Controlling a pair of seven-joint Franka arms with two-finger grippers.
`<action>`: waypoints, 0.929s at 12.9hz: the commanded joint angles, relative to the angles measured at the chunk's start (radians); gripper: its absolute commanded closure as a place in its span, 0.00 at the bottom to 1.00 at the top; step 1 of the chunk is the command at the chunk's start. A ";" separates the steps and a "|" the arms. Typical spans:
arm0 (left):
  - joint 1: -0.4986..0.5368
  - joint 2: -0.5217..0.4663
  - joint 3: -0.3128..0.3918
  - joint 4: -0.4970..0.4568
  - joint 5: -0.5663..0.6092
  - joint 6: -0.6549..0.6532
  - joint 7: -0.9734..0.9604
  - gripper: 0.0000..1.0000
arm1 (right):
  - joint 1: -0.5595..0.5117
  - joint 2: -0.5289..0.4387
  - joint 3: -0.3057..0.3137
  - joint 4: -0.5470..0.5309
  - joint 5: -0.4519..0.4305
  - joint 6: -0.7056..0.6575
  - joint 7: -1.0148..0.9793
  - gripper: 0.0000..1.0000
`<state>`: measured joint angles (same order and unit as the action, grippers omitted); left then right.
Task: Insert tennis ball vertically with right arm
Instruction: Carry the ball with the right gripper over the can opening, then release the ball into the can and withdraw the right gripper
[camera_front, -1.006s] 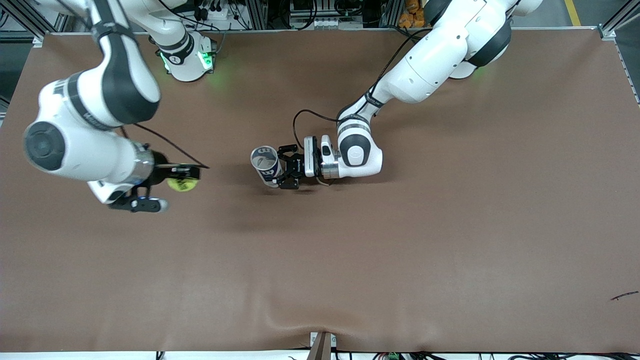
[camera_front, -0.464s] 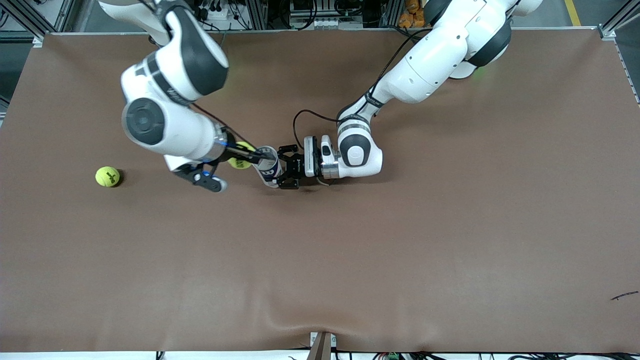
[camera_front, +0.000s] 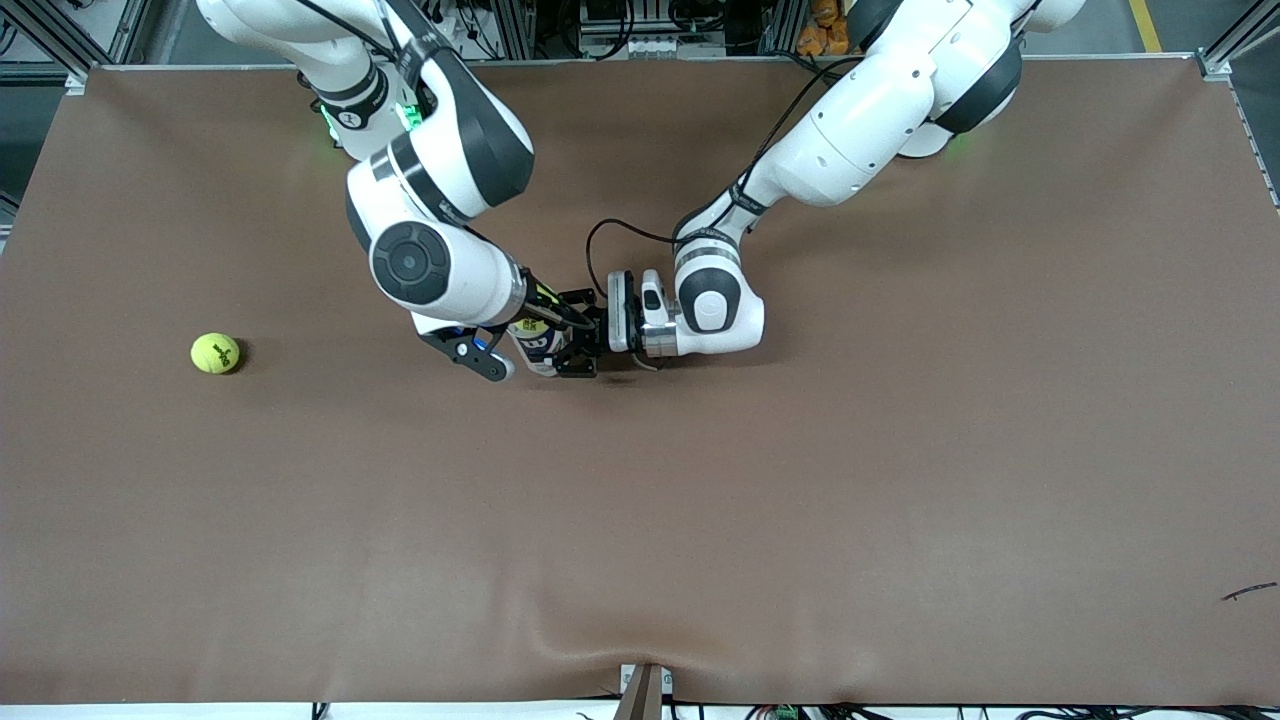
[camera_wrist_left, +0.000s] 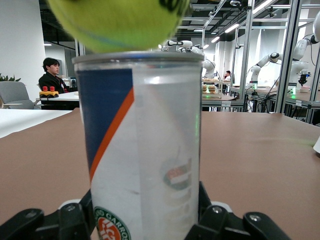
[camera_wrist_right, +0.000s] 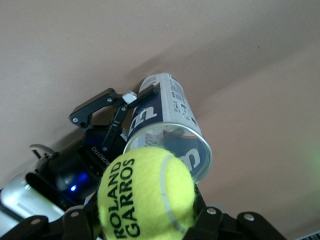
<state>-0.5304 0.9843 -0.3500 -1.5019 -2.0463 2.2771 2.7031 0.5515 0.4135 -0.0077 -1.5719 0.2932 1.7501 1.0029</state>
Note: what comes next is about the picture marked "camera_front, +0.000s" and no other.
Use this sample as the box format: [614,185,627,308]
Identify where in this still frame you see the Wilson tennis ball can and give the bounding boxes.
[508,312,564,379]

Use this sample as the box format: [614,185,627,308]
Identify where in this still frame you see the brown table mat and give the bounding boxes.
[0,58,1280,707]

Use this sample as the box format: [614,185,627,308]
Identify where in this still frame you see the pile of orange objects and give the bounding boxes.
[797,0,851,57]

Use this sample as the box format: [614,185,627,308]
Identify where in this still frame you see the aluminium frame post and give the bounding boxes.
[762,0,801,56]
[495,0,537,59]

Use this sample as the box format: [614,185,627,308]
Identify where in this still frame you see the camera mount post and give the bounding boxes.
[615,662,674,720]

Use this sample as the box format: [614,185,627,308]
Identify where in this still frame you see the perforated metal side rail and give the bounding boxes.
[1225,75,1280,211]

